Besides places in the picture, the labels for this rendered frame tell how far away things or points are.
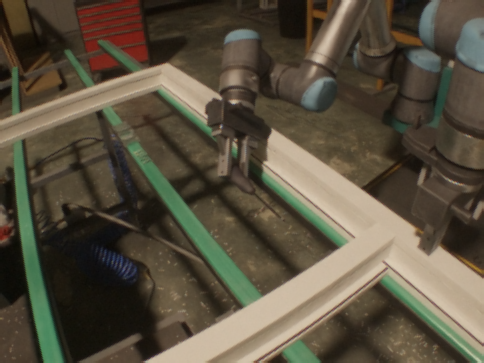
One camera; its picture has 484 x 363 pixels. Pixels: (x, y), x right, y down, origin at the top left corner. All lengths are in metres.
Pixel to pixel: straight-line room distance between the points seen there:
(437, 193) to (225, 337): 0.33
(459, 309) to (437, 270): 0.08
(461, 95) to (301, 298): 0.34
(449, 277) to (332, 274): 0.19
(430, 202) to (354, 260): 0.16
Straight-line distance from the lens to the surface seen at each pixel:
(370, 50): 1.40
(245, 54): 0.80
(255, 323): 0.49
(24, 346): 1.04
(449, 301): 0.63
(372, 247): 0.59
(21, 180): 1.06
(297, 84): 0.83
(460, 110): 0.44
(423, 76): 1.38
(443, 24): 0.59
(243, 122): 0.75
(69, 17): 7.53
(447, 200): 0.47
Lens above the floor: 1.37
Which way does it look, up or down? 38 degrees down
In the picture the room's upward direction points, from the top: 4 degrees counter-clockwise
